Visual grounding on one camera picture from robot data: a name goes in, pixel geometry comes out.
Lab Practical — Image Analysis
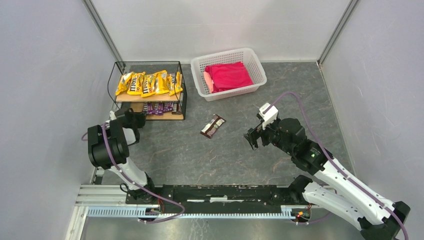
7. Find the purple candy bag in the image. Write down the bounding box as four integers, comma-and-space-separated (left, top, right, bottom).
153, 102, 164, 116

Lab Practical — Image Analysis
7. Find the yellow M&M bag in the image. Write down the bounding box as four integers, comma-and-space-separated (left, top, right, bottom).
127, 72, 146, 96
141, 73, 156, 98

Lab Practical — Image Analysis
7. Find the purple brown M&M bag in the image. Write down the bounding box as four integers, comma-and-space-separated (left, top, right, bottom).
163, 102, 175, 113

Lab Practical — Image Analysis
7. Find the brown candy bag top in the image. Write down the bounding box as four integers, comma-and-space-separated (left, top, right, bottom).
200, 114, 226, 139

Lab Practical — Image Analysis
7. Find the brown candy bag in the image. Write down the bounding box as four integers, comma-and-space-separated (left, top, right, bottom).
200, 114, 226, 139
143, 102, 154, 115

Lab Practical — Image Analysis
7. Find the yellow candy bag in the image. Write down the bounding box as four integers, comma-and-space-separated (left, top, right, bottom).
154, 70, 169, 95
167, 71, 184, 96
115, 72, 134, 96

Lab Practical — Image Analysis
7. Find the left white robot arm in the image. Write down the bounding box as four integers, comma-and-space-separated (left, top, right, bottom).
81, 107, 155, 202

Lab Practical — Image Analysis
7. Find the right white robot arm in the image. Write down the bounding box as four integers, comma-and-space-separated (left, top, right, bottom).
244, 118, 411, 240

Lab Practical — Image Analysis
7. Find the brown candy bag lower shelf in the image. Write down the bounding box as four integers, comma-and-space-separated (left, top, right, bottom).
171, 102, 183, 115

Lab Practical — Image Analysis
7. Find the pink folded cloth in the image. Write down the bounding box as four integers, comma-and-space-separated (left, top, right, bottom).
203, 61, 254, 94

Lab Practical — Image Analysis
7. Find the white plastic basket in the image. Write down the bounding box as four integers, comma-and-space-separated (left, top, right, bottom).
190, 47, 267, 102

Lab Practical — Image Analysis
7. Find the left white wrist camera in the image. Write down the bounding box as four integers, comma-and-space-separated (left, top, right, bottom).
109, 110, 117, 121

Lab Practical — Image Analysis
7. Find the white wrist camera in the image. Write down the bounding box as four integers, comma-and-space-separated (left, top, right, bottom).
256, 102, 279, 131
109, 110, 117, 121

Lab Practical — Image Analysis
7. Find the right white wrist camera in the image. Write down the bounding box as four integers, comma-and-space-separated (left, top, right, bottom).
256, 102, 279, 131

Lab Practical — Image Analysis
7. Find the black wire wooden shelf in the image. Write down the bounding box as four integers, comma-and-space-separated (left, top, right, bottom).
106, 61, 188, 121

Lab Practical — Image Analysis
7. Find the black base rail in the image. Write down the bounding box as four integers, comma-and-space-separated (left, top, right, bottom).
125, 184, 308, 215

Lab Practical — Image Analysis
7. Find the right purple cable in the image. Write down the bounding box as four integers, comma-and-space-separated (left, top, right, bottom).
264, 91, 410, 240

